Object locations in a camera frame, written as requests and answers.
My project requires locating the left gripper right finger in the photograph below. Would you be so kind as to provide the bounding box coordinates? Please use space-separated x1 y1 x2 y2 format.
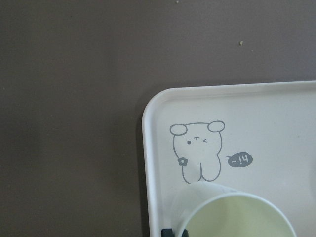
181 229 189 237

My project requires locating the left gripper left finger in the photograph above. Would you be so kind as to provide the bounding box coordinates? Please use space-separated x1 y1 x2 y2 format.
161 228 173 237

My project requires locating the white plastic cup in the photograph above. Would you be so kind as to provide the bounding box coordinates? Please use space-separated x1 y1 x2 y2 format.
170 182 296 237

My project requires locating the beige rabbit tray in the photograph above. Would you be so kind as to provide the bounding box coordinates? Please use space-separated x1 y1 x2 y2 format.
142 81 316 237

